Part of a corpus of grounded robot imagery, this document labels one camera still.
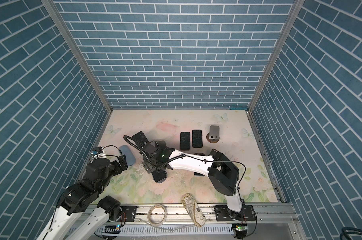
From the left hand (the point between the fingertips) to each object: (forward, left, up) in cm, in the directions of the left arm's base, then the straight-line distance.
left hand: (119, 158), depth 72 cm
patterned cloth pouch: (-20, -36, -15) cm, 44 cm away
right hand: (+4, -13, -9) cm, 16 cm away
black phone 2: (+26, -41, -22) cm, 54 cm away
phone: (+17, -6, -6) cm, 19 cm away
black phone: (+22, -32, -18) cm, 44 cm away
